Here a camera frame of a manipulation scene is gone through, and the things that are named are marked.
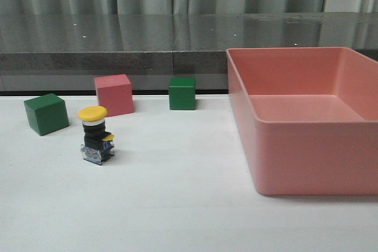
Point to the yellow push button switch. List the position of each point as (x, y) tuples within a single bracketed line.
[(98, 144)]

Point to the green wooden cube right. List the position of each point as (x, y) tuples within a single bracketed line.
[(181, 92)]

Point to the pink wooden cube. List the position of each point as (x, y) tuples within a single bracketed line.
[(115, 94)]

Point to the pink plastic bin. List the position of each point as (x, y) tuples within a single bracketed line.
[(307, 119)]

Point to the small green wooden cube left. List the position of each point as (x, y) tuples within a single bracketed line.
[(46, 114)]

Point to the grey stone counter ledge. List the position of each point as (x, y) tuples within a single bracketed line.
[(167, 44)]

